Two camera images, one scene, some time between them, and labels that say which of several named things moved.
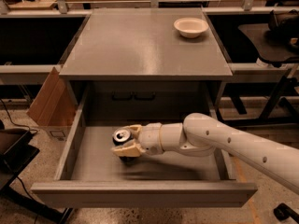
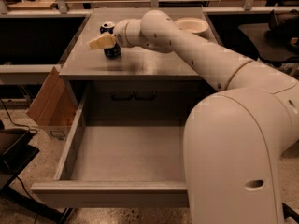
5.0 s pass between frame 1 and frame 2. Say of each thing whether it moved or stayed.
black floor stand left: stayed
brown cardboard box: stayed
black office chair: stayed
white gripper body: moved
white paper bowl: stayed
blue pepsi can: moved
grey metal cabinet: stayed
